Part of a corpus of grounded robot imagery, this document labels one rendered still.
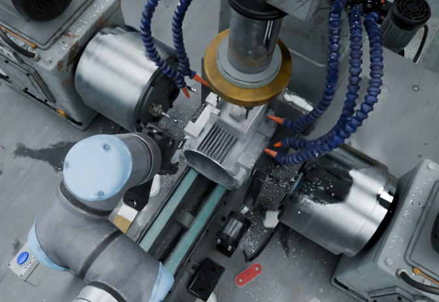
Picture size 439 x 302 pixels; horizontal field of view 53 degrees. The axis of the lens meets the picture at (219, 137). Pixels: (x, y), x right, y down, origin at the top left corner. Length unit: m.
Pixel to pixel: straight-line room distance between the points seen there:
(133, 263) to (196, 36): 1.06
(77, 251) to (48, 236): 0.05
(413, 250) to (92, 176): 0.68
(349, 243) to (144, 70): 0.63
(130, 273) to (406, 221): 0.62
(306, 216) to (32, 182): 0.82
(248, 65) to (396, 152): 0.80
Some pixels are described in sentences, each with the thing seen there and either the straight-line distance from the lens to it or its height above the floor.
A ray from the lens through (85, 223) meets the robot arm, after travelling 0.69.
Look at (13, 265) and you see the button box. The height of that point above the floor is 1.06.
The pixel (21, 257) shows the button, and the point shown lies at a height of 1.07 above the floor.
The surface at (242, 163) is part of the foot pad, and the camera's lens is 1.08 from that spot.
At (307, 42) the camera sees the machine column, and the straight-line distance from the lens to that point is 1.09.
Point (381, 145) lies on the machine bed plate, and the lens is 1.51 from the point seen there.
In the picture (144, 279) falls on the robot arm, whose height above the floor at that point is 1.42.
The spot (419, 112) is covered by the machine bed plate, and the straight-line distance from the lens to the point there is 1.61.
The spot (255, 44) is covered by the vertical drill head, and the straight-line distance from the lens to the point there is 0.78.
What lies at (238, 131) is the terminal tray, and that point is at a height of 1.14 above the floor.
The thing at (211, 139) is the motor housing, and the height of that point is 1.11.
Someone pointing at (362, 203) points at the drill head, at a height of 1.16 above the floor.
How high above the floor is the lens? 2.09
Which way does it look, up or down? 67 degrees down
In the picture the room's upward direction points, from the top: 6 degrees clockwise
